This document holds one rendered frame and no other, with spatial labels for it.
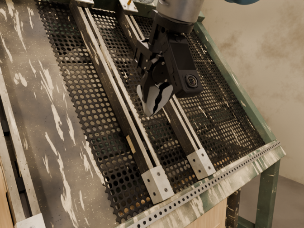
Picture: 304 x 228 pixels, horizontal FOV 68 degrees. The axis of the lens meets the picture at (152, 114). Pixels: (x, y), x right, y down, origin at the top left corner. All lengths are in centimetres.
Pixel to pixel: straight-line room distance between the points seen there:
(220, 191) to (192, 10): 90
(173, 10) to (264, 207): 171
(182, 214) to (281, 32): 274
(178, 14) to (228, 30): 337
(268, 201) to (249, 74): 202
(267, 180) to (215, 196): 78
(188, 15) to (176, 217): 74
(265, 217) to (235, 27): 259
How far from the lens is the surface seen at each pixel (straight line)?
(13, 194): 74
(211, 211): 168
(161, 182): 91
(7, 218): 79
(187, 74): 38
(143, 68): 46
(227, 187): 120
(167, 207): 92
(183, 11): 40
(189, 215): 99
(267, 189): 187
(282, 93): 327
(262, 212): 197
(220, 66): 186
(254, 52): 346
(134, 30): 137
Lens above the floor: 142
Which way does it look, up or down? 12 degrees down
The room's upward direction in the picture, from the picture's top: straight up
